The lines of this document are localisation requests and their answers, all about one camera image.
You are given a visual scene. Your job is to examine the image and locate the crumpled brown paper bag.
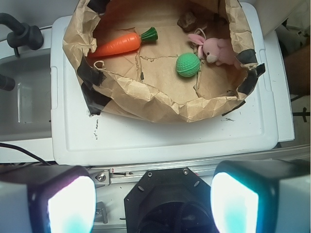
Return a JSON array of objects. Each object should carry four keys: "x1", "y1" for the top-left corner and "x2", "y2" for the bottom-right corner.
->
[{"x1": 63, "y1": 0, "x2": 265, "y2": 123}]

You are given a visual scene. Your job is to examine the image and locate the white plastic bin lid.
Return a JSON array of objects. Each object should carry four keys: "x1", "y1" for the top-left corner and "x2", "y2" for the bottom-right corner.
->
[{"x1": 51, "y1": 16, "x2": 279, "y2": 166}]

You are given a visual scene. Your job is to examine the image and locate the grey toy sink basin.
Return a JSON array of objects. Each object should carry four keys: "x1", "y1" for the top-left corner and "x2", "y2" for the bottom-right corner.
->
[{"x1": 0, "y1": 49, "x2": 52, "y2": 142}]

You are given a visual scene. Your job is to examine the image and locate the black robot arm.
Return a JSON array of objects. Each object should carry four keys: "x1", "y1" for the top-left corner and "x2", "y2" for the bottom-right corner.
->
[{"x1": 0, "y1": 159, "x2": 311, "y2": 233}]

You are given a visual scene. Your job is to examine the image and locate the brown rock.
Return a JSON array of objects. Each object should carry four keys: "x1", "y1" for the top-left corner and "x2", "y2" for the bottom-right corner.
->
[{"x1": 177, "y1": 12, "x2": 197, "y2": 33}]

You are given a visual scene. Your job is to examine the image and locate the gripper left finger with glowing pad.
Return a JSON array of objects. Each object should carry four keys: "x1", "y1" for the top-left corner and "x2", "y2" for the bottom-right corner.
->
[{"x1": 0, "y1": 165, "x2": 96, "y2": 233}]

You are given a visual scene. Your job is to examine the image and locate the pink plush bunny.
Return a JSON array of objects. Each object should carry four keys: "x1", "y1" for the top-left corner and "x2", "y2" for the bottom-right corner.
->
[{"x1": 188, "y1": 33, "x2": 241, "y2": 69}]

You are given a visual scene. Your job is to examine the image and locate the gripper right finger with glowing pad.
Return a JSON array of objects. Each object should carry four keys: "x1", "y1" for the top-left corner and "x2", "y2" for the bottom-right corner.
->
[{"x1": 210, "y1": 159, "x2": 311, "y2": 233}]

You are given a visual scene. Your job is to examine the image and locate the orange plastic toy carrot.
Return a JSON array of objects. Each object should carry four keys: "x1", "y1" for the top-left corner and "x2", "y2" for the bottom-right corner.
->
[{"x1": 88, "y1": 27, "x2": 158, "y2": 58}]

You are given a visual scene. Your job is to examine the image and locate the green dimpled ball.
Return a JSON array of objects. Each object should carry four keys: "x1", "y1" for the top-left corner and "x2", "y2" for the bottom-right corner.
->
[{"x1": 175, "y1": 53, "x2": 200, "y2": 78}]

